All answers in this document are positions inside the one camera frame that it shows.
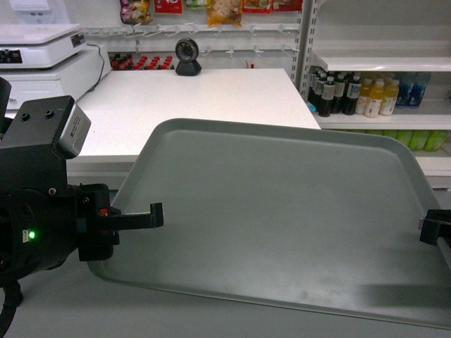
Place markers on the white store shelf unit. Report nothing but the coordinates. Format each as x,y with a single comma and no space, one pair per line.
380,38

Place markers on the black round barcode scanner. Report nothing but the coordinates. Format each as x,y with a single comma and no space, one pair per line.
187,52

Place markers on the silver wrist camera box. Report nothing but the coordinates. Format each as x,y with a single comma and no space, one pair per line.
74,133

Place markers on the white cash register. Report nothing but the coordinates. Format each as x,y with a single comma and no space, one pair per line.
46,60

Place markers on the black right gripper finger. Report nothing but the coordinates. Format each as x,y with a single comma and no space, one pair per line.
435,225

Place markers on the yellow snack bag hanging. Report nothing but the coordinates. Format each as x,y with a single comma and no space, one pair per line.
225,12

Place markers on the white checkout counter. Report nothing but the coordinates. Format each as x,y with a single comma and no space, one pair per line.
126,106

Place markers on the silver grey rectangular tray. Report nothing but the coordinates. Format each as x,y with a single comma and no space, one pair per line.
284,216

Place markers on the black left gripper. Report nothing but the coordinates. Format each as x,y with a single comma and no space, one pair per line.
96,222

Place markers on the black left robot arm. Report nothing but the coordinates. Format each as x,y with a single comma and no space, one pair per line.
44,218

